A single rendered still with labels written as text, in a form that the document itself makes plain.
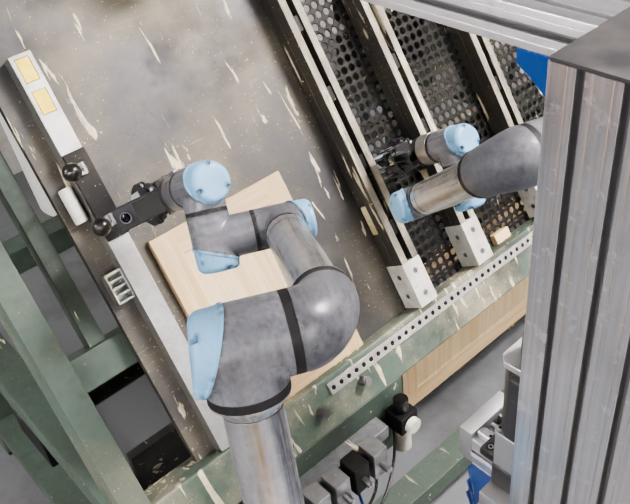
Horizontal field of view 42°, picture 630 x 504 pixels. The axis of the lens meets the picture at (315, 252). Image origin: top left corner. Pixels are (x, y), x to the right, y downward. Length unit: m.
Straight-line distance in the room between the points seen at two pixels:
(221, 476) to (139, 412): 1.42
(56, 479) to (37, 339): 1.26
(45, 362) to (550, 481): 1.03
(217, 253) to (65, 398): 0.51
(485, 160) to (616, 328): 0.68
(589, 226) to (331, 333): 0.38
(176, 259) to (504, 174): 0.76
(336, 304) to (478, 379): 2.17
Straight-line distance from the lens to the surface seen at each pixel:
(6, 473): 3.27
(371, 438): 2.04
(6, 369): 2.43
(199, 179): 1.38
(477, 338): 2.90
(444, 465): 2.72
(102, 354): 1.84
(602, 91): 0.74
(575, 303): 0.88
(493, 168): 1.48
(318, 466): 2.03
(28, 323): 1.72
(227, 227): 1.41
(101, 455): 1.78
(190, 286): 1.85
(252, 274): 1.92
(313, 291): 1.06
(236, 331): 1.03
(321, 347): 1.05
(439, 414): 3.08
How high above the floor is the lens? 2.35
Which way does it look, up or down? 38 degrees down
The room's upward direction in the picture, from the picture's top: 7 degrees counter-clockwise
